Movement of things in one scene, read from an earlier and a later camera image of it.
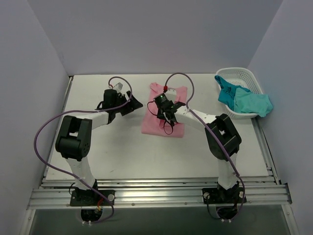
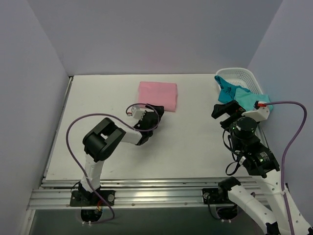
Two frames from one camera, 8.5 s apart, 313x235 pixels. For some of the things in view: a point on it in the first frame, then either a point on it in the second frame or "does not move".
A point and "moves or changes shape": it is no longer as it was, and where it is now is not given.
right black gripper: x=163 y=112 -> x=231 y=115
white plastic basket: x=242 y=77 does not move
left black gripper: x=126 y=105 -> x=148 y=117
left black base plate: x=92 y=198 does not move
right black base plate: x=217 y=196 does not move
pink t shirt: x=153 y=125 moves or changes shape
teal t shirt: x=240 y=100 does not move
